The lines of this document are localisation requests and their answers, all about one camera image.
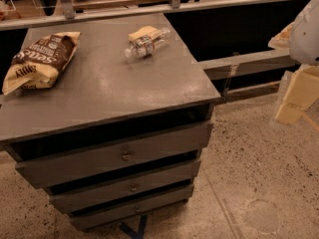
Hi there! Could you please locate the bottom grey drawer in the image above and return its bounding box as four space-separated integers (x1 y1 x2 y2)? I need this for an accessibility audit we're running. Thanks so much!
70 183 193 230

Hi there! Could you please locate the grey drawer cabinet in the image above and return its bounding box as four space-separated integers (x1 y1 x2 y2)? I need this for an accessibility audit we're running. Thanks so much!
0 14 218 219

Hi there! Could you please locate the grey metal railing frame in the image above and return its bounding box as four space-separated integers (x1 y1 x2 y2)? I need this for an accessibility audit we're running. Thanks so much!
0 0 319 103

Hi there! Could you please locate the grey drawer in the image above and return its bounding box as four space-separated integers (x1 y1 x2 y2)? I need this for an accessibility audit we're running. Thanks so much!
16 121 212 188
70 183 193 230
50 158 200 214

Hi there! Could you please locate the clear plastic water bottle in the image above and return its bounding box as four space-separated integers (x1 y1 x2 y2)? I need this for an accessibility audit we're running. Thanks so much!
125 27 170 58

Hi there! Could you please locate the yellow sponge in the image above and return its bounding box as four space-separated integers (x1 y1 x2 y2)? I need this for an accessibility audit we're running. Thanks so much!
128 26 156 42

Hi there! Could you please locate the top grey drawer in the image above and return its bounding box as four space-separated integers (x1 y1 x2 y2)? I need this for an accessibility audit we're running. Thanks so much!
16 121 212 188

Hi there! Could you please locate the middle grey drawer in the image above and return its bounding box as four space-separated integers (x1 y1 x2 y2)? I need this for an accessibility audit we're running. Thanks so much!
50 158 200 214

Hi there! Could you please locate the brown chip bag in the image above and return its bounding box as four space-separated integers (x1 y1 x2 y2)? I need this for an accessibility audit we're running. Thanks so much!
2 32 81 95

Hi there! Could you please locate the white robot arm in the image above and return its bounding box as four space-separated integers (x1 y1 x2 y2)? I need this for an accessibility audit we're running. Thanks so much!
268 0 319 124

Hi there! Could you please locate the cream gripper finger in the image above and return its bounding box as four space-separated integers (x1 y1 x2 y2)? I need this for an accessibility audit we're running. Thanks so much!
275 104 303 124
268 23 294 49

